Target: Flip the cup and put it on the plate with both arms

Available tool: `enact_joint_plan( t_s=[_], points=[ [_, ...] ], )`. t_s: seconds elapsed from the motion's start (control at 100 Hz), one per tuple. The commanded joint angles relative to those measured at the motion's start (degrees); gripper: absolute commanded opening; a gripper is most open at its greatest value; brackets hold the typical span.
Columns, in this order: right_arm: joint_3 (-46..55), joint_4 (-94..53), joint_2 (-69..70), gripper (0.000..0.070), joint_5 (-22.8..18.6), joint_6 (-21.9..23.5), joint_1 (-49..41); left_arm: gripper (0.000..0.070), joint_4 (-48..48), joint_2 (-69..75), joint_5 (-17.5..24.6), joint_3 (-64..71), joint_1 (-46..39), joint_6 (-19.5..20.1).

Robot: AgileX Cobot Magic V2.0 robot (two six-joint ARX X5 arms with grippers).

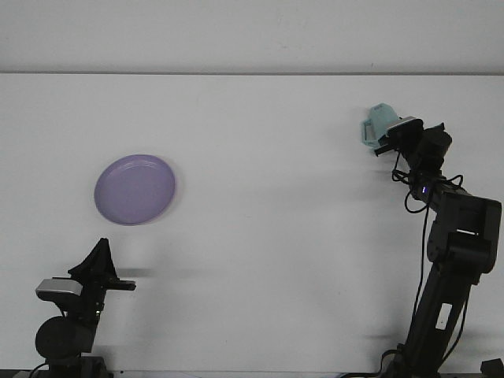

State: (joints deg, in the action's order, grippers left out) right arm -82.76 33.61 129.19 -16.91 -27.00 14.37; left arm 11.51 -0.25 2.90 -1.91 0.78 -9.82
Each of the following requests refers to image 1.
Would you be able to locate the pale blue hexagonal cup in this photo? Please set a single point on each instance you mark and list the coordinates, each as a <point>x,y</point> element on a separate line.
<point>378,118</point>

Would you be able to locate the pale purple round plate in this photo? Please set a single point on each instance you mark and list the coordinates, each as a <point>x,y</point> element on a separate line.
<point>136,189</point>

